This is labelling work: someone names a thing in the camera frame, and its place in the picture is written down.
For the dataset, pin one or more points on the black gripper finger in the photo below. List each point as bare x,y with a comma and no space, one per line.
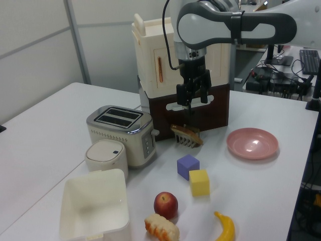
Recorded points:
182,96
205,91

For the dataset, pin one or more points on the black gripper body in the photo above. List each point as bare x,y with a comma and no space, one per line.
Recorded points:
194,71

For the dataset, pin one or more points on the white grey Franka robot arm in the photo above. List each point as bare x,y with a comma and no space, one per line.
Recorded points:
225,25

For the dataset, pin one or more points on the bread loaf piece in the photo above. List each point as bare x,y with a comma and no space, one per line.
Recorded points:
163,227

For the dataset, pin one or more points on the white plastic basket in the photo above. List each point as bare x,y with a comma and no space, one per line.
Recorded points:
92,200

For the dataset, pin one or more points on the brown drawer box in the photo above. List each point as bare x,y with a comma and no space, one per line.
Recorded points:
163,120

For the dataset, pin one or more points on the small grey block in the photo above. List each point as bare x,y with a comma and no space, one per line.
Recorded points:
238,80

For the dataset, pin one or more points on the toast slice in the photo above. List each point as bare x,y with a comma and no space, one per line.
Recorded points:
191,136

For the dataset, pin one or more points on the small toast rack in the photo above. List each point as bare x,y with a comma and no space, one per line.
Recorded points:
184,141

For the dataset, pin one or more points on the purple foam cube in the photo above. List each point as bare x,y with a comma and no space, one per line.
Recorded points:
186,164

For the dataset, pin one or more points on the pink plate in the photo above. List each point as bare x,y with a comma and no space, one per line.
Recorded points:
252,143

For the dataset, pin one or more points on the cream silver toaster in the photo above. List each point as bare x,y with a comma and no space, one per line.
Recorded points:
120,135

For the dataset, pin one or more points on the black monitor stand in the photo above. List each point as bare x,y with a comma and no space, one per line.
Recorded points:
278,59

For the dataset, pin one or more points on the yellow foam cube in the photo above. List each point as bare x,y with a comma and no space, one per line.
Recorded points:
199,185

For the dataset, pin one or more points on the small white lidded bin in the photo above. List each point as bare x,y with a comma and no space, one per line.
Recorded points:
105,157

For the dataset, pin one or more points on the red apple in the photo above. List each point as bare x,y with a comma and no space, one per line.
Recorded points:
165,204

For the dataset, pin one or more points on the black keyboard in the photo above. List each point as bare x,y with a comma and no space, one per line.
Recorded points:
311,61

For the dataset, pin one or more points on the yellow banana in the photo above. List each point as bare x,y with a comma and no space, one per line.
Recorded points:
228,228

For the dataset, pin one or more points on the black object at table edge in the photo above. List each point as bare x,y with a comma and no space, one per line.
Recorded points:
2,128

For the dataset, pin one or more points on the grey partition post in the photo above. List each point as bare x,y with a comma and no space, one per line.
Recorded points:
79,42

